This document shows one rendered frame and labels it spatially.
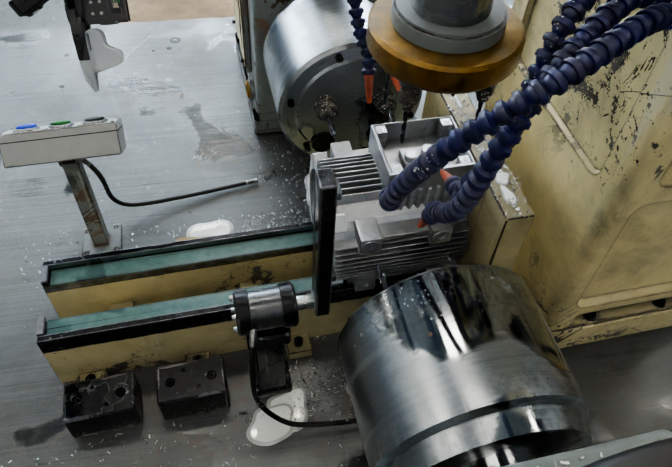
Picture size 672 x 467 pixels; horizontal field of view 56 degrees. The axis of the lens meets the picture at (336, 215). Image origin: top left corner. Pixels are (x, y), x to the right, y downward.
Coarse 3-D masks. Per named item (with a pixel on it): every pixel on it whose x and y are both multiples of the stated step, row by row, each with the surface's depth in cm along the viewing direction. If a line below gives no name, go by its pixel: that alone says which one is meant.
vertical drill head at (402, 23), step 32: (384, 0) 74; (416, 0) 68; (448, 0) 65; (480, 0) 66; (384, 32) 70; (416, 32) 68; (448, 32) 67; (480, 32) 67; (512, 32) 71; (384, 64) 70; (416, 64) 67; (448, 64) 67; (480, 64) 67; (512, 64) 70; (384, 96) 84; (416, 96) 73; (480, 96) 76
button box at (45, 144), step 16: (32, 128) 96; (48, 128) 94; (64, 128) 95; (80, 128) 95; (96, 128) 95; (112, 128) 96; (0, 144) 93; (16, 144) 94; (32, 144) 94; (48, 144) 95; (64, 144) 95; (80, 144) 96; (96, 144) 96; (112, 144) 96; (16, 160) 94; (32, 160) 95; (48, 160) 95; (64, 160) 96
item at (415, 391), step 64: (448, 256) 85; (384, 320) 70; (448, 320) 67; (512, 320) 68; (384, 384) 67; (448, 384) 63; (512, 384) 62; (576, 384) 68; (384, 448) 65; (448, 448) 61; (512, 448) 63; (576, 448) 68
